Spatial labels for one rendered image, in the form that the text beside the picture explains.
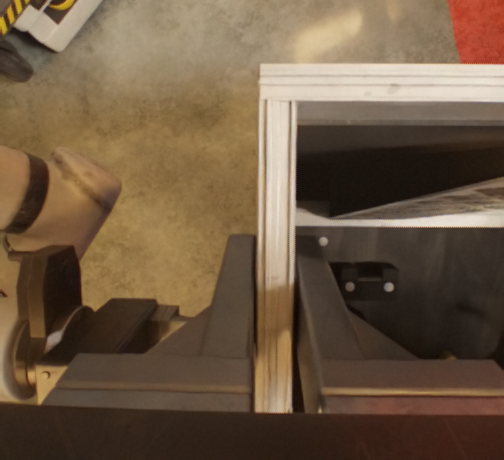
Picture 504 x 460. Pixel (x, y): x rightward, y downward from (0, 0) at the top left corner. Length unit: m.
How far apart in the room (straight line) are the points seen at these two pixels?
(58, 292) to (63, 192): 0.12
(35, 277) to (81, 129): 0.91
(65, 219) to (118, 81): 0.80
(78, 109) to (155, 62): 0.27
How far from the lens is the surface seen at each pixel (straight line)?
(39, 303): 0.33
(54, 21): 1.14
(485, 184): 0.31
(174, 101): 1.11
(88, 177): 0.42
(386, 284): 0.92
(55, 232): 0.43
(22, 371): 0.35
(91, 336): 0.33
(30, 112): 1.29
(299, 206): 0.90
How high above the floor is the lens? 1.06
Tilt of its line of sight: 84 degrees down
